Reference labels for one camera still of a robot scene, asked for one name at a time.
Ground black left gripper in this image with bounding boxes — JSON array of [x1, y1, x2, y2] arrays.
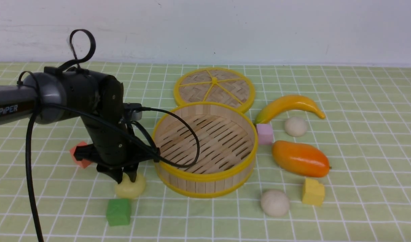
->
[[73, 75, 160, 184]]

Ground pale yellow bun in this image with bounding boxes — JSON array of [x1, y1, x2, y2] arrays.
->
[[115, 173, 146, 200]]

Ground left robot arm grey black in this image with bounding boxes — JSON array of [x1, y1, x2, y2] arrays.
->
[[0, 71, 160, 183]]

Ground bamboo steamer tray yellow rims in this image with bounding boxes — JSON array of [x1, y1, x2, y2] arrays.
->
[[153, 102, 258, 199]]

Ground bamboo steamer lid yellow rim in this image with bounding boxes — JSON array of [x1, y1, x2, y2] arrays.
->
[[173, 67, 256, 113]]

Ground red foam cube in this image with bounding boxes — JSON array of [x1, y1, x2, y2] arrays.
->
[[70, 141, 92, 169]]

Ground green foam cube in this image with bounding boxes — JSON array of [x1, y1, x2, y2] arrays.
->
[[106, 199, 132, 227]]

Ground pink foam cube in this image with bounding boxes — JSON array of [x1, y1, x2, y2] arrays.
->
[[256, 123, 274, 145]]

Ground white bun near front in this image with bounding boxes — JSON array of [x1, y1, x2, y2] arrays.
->
[[260, 189, 290, 217]]

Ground white bun near banana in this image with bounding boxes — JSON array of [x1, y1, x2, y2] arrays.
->
[[284, 116, 309, 137]]

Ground yellow plastic banana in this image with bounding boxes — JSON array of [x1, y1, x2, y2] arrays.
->
[[254, 95, 326, 125]]

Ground orange plastic mango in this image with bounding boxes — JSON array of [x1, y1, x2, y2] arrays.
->
[[271, 140, 331, 178]]

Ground yellow foam cube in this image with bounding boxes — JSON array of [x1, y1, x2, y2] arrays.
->
[[301, 178, 326, 206]]

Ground green checkered tablecloth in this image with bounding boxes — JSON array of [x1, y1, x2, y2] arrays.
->
[[0, 62, 411, 242]]

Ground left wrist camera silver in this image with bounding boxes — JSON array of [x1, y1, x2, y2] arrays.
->
[[123, 103, 142, 122]]

